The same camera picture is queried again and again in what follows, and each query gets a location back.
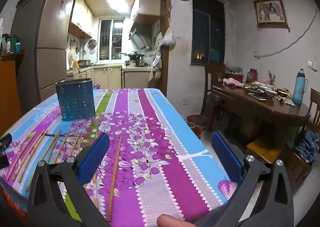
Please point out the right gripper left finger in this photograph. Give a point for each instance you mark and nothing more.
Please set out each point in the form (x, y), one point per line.
(46, 206)

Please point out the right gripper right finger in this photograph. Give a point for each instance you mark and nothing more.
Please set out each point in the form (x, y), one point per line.
(263, 196)

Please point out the wooden chopstick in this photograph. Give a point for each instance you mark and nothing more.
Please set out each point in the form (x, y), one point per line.
(79, 146)
(60, 148)
(30, 153)
(74, 144)
(113, 181)
(24, 146)
(48, 152)

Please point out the operator thumb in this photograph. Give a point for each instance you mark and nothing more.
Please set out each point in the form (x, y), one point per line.
(169, 221)

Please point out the orange wooden cabinet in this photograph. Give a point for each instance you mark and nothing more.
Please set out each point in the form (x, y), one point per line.
(11, 110)

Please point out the wooden chair right side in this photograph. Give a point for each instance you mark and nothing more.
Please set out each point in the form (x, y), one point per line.
(300, 158)

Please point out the blue perforated utensil holder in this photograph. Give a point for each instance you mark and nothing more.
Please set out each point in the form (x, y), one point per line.
(76, 99)

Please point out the dark wooden dining table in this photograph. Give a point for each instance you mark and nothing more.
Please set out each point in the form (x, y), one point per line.
(269, 116)

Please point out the brown steel refrigerator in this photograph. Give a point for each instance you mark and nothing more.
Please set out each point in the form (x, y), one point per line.
(42, 29)

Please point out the floral striped tablecloth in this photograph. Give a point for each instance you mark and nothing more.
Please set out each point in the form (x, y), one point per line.
(163, 167)

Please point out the blue thermos flask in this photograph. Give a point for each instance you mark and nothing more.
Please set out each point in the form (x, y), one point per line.
(300, 87)

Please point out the wooden dining chair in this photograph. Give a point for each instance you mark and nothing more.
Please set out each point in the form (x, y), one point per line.
(213, 73)

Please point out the steel electric kettle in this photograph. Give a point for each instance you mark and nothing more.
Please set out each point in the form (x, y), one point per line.
(140, 60)

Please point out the steel range hood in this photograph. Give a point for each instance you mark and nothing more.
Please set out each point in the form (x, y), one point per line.
(141, 37)

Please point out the hanging white plastic bag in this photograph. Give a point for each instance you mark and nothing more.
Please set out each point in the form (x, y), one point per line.
(169, 39)

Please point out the framed elephant picture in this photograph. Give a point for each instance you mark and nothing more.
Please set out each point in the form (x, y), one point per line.
(270, 14)

